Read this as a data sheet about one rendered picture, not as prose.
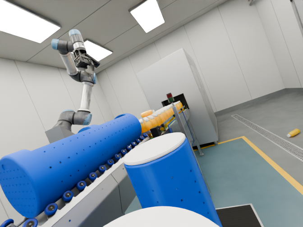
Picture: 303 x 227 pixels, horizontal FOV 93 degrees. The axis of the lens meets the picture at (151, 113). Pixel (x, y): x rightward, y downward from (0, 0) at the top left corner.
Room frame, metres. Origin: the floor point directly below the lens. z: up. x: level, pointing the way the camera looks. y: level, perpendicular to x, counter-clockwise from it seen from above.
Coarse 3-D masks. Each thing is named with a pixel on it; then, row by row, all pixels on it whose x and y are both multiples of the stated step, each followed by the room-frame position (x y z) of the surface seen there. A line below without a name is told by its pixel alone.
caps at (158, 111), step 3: (177, 102) 2.62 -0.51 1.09; (168, 105) 2.66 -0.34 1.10; (171, 105) 2.29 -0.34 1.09; (162, 108) 2.56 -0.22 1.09; (165, 108) 2.21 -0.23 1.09; (168, 108) 2.06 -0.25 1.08; (156, 111) 2.35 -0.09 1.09; (159, 111) 2.06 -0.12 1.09; (162, 111) 1.84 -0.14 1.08; (153, 114) 1.77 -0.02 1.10; (144, 117) 1.99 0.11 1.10
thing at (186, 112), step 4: (184, 112) 2.52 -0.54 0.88; (188, 112) 2.80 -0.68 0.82; (188, 116) 2.68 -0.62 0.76; (188, 120) 2.64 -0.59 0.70; (188, 124) 2.65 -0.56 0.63; (168, 128) 1.62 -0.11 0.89; (192, 128) 2.64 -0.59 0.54; (164, 132) 1.48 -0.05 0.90; (168, 132) 1.57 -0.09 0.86; (192, 132) 2.65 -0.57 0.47; (196, 140) 2.64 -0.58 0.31; (196, 144) 2.66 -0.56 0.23; (200, 148) 2.65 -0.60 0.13; (200, 152) 2.64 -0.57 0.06
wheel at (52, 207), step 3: (48, 204) 0.58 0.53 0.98; (51, 204) 0.59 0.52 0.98; (54, 204) 0.59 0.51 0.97; (45, 207) 0.57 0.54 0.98; (48, 207) 0.57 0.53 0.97; (51, 207) 0.58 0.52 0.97; (54, 207) 0.58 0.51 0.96; (57, 207) 0.59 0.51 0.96; (45, 210) 0.56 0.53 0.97; (48, 210) 0.56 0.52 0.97; (51, 210) 0.57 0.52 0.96; (54, 210) 0.57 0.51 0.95; (45, 213) 0.56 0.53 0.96; (48, 213) 0.56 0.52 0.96; (51, 213) 0.56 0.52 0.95
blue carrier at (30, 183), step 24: (120, 120) 1.15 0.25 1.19; (48, 144) 0.68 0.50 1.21; (72, 144) 0.73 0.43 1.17; (96, 144) 0.83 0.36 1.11; (120, 144) 1.02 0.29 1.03; (0, 168) 0.61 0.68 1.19; (24, 168) 0.54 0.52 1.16; (48, 168) 0.59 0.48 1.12; (72, 168) 0.67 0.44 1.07; (96, 168) 0.84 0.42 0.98; (24, 192) 0.57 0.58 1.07; (48, 192) 0.57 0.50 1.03; (24, 216) 0.61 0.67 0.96
